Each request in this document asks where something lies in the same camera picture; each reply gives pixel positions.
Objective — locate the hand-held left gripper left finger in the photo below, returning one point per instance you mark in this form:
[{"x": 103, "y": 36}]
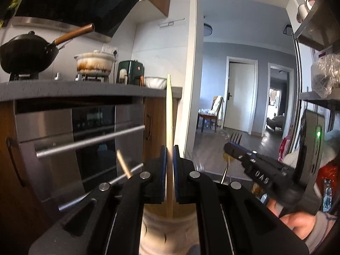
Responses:
[{"x": 163, "y": 170}]

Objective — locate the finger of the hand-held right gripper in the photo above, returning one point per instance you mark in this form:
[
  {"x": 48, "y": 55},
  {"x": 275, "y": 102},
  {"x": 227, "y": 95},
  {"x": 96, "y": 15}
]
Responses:
[
  {"x": 268, "y": 178},
  {"x": 247, "y": 154}
]

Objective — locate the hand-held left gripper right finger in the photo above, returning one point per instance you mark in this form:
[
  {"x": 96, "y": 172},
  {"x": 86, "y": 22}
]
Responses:
[{"x": 176, "y": 170}]

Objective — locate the gold fork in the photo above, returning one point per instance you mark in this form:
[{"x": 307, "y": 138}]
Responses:
[{"x": 236, "y": 139}]

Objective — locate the wooden chopstick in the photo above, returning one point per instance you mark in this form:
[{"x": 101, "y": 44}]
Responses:
[{"x": 123, "y": 163}]

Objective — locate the floral ceramic utensil holder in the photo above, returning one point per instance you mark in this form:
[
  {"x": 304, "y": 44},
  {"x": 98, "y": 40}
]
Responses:
[{"x": 170, "y": 233}]

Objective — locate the person's right forearm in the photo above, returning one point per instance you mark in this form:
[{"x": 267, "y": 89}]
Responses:
[{"x": 322, "y": 231}]

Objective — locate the person's right hand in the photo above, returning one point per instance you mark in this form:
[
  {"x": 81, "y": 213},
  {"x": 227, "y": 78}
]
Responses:
[{"x": 297, "y": 224}]

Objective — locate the red mesh bag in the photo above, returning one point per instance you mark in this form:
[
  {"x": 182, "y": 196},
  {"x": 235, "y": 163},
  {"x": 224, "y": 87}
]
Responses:
[{"x": 329, "y": 180}]

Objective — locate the red plastic bag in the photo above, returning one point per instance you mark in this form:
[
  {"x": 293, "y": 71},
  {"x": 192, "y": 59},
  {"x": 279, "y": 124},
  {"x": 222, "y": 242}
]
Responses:
[{"x": 284, "y": 148}]

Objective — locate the wooden lower cabinet door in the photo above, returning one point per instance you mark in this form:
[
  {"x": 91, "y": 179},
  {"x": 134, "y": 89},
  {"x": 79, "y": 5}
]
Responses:
[
  {"x": 13, "y": 191},
  {"x": 156, "y": 117}
]

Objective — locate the wooden chair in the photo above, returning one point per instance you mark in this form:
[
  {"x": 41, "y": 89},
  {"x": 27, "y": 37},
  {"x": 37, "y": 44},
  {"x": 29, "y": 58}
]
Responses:
[{"x": 215, "y": 109}]

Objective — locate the white door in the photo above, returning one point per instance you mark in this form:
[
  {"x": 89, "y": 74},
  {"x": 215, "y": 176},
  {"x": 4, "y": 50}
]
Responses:
[{"x": 239, "y": 98}]

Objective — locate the white bowl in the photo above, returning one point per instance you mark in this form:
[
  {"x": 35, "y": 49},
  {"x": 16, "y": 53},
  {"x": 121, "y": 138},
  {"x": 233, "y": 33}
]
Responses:
[{"x": 155, "y": 82}]

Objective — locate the clear plastic bag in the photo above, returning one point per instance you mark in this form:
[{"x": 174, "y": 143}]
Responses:
[{"x": 325, "y": 74}]

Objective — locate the green kitchen appliance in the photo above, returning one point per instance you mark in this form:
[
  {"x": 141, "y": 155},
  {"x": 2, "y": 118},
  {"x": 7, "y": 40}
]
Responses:
[{"x": 131, "y": 71}]

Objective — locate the grey kitchen countertop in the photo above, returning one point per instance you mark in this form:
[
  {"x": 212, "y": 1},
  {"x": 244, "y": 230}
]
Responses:
[{"x": 79, "y": 90}]

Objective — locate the stainless steel oven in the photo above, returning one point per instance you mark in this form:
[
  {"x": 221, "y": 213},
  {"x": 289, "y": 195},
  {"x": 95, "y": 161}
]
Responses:
[{"x": 47, "y": 127}]

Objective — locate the white casserole pot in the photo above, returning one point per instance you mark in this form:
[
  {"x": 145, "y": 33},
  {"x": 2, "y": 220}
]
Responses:
[{"x": 94, "y": 63}]

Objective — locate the round ceiling lamp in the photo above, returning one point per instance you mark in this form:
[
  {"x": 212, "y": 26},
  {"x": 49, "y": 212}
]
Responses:
[{"x": 207, "y": 29}]

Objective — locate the square ceiling lamp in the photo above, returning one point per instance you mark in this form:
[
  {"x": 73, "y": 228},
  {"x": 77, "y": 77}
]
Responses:
[{"x": 288, "y": 29}]

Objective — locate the metal shelf rack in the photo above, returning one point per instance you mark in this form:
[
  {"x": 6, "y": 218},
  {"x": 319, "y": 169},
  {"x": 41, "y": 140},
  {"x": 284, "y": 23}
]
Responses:
[{"x": 316, "y": 32}]

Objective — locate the white cup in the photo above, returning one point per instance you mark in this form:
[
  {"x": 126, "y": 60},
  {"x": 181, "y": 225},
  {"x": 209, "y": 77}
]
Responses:
[{"x": 305, "y": 9}]

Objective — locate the black range hood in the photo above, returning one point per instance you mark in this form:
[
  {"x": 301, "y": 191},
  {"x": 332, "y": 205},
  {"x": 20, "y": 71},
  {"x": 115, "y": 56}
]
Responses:
[{"x": 74, "y": 0}]

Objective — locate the white wall socket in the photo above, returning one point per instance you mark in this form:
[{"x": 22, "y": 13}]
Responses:
[{"x": 109, "y": 50}]

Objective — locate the metal wall rail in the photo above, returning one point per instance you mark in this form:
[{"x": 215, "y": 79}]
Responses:
[{"x": 170, "y": 23}]

